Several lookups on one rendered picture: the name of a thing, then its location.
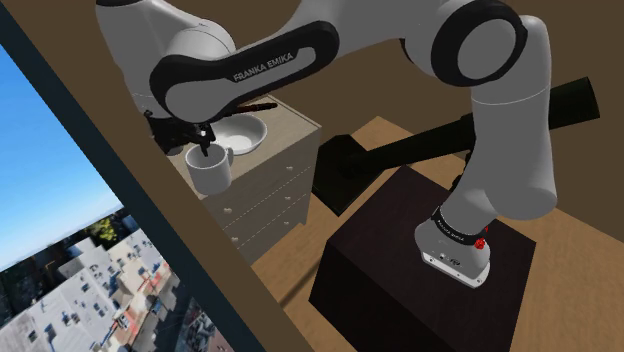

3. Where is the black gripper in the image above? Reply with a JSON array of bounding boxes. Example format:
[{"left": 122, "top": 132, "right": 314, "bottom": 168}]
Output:
[{"left": 143, "top": 110, "right": 216, "bottom": 159}]

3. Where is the white mug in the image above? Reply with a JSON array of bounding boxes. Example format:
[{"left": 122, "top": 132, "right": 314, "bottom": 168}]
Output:
[{"left": 184, "top": 143, "right": 236, "bottom": 197}]

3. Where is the white bowl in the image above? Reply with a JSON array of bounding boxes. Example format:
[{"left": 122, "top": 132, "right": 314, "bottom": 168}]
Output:
[{"left": 209, "top": 113, "right": 269, "bottom": 157}]

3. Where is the dark brown utensil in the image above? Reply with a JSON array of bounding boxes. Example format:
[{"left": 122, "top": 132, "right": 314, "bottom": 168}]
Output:
[{"left": 228, "top": 100, "right": 280, "bottom": 119}]

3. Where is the beige chest of drawers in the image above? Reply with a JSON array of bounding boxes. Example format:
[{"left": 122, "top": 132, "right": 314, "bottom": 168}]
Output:
[{"left": 165, "top": 94, "right": 323, "bottom": 267}]

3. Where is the dark robot stand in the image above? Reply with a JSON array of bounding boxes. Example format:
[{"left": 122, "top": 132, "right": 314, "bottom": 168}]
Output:
[{"left": 308, "top": 164, "right": 537, "bottom": 352}]

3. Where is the large window with dark frame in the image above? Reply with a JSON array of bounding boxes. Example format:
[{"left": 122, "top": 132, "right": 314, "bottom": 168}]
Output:
[{"left": 0, "top": 0, "right": 267, "bottom": 352}]

